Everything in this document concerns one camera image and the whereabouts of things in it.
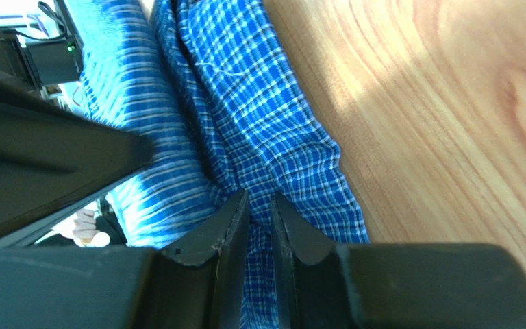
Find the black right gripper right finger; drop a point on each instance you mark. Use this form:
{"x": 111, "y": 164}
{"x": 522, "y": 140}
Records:
{"x": 321, "y": 283}

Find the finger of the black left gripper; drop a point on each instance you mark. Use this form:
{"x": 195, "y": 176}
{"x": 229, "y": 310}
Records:
{"x": 51, "y": 159}

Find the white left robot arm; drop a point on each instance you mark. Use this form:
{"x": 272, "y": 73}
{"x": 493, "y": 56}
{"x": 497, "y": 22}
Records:
{"x": 33, "y": 66}

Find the blue checked long sleeve shirt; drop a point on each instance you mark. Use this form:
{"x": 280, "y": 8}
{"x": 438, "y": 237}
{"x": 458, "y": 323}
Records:
{"x": 209, "y": 84}

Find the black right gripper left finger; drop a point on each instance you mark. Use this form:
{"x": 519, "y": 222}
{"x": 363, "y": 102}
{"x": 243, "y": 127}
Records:
{"x": 195, "y": 282}

